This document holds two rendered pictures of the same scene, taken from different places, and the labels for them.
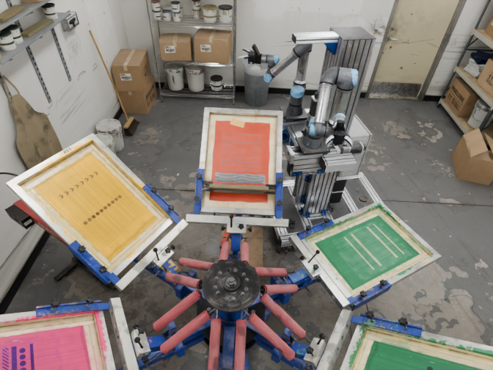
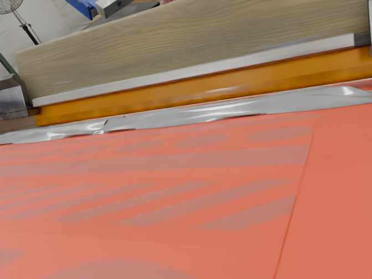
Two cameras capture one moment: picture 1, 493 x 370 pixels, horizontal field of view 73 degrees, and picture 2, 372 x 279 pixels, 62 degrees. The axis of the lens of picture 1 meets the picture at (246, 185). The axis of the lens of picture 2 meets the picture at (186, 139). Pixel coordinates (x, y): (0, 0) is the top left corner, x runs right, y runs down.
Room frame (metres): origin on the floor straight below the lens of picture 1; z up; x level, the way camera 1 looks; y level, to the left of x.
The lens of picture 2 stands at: (1.91, 0.20, 1.37)
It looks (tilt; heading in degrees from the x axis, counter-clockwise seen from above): 37 degrees down; 213
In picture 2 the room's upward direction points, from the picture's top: 27 degrees counter-clockwise
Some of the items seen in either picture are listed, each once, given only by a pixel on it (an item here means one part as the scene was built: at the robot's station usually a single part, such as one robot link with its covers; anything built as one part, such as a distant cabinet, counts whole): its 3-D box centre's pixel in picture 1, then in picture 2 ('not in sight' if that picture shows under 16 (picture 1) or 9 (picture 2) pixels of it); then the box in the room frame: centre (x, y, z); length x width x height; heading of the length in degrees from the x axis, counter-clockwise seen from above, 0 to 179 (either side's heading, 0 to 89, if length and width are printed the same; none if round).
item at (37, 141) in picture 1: (31, 128); not in sight; (2.49, 2.00, 1.06); 0.53 x 0.07 x 1.05; 0
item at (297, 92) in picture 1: (296, 95); not in sight; (2.68, -0.41, 1.42); 0.13 x 0.12 x 0.14; 167
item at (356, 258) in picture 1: (353, 247); not in sight; (1.33, -0.73, 1.05); 1.08 x 0.61 x 0.23; 120
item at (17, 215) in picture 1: (20, 213); not in sight; (1.49, 1.56, 1.06); 0.24 x 0.12 x 0.09; 60
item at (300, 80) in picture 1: (302, 66); not in sight; (2.80, -0.44, 1.63); 0.15 x 0.12 x 0.55; 167
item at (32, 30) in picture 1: (36, 27); not in sight; (3.06, 1.95, 1.77); 0.41 x 0.10 x 0.03; 176
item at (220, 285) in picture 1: (231, 335); not in sight; (0.88, 0.05, 0.67); 0.39 x 0.39 x 1.35
